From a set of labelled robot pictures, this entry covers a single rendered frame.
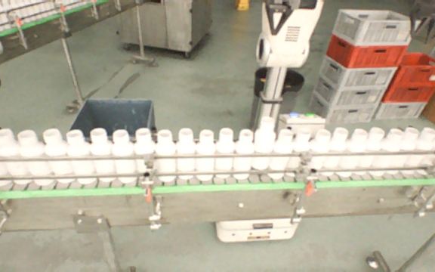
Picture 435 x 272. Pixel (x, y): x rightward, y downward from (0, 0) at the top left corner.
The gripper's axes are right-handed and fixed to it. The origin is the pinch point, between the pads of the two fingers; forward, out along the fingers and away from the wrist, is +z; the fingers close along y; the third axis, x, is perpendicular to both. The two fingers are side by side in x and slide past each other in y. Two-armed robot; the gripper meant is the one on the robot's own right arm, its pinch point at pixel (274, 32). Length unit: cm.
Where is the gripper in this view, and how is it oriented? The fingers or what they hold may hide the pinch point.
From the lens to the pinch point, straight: 80.5
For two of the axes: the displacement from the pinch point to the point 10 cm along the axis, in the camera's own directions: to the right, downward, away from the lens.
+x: 9.9, -0.1, 1.3
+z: -0.7, 8.0, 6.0
